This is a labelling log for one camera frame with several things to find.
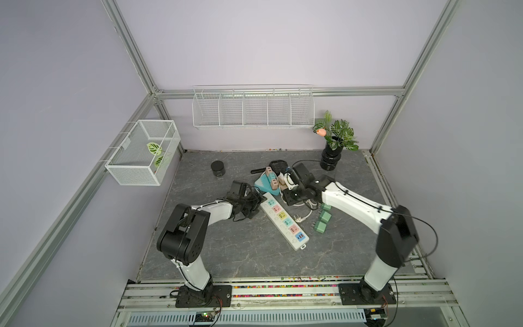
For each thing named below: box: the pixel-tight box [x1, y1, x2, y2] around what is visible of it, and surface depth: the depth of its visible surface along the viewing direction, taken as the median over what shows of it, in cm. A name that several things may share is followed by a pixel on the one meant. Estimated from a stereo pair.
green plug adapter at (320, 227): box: [314, 220, 327, 234], surface depth 91 cm
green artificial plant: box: [312, 110, 359, 152], surface depth 95 cm
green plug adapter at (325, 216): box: [320, 209, 332, 223], surface depth 93 cm
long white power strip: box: [259, 192, 310, 251], surface depth 91 cm
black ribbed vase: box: [320, 141, 344, 171], surface depth 109 cm
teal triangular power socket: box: [254, 171, 280, 196], surface depth 102 cm
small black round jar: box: [211, 160, 226, 177], surface depth 111 cm
